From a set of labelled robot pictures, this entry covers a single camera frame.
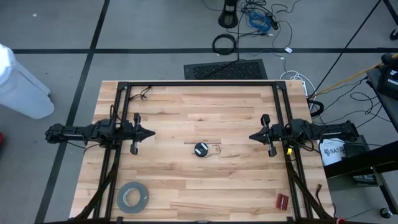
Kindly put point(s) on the red connector block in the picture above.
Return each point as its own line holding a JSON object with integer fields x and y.
{"x": 282, "y": 202}

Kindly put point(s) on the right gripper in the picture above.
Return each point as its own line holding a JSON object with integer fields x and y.
{"x": 273, "y": 133}

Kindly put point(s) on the black caster wheel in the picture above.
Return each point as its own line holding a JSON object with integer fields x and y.
{"x": 386, "y": 212}

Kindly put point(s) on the black equipment cart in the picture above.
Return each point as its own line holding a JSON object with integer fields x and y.
{"x": 357, "y": 161}

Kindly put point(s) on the black floor mat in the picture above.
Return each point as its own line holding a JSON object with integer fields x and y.
{"x": 227, "y": 70}

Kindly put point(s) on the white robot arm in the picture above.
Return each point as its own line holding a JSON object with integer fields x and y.
{"x": 21, "y": 90}

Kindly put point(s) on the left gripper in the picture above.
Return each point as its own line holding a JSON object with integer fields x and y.
{"x": 132, "y": 133}

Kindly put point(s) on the black aluminium table frame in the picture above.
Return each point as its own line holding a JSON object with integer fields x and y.
{"x": 202, "y": 83}

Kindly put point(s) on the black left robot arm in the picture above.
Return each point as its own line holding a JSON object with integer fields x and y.
{"x": 81, "y": 132}

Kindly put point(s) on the black power strip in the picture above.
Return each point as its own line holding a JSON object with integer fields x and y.
{"x": 273, "y": 21}

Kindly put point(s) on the black electronic device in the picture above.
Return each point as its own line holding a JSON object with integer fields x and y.
{"x": 391, "y": 84}

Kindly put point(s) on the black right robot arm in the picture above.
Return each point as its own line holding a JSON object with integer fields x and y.
{"x": 323, "y": 132}

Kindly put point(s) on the grey duct tape roll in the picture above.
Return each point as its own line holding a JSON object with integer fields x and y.
{"x": 124, "y": 205}

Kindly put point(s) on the white plug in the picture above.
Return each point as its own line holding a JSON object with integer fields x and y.
{"x": 288, "y": 49}

